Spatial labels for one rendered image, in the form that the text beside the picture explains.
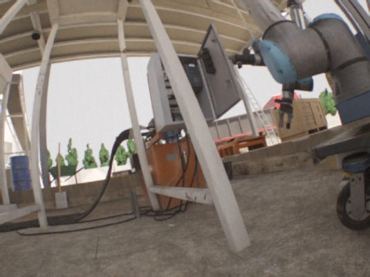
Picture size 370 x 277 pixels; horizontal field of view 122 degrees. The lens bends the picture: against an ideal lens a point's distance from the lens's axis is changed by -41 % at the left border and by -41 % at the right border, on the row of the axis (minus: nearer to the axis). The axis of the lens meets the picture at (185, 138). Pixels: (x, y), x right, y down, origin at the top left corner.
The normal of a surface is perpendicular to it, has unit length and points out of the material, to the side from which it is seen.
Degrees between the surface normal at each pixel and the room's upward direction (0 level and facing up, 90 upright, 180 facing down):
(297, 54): 113
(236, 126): 90
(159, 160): 90
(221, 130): 90
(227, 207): 81
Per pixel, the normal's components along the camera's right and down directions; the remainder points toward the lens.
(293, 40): -0.48, -0.20
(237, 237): 0.35, -0.38
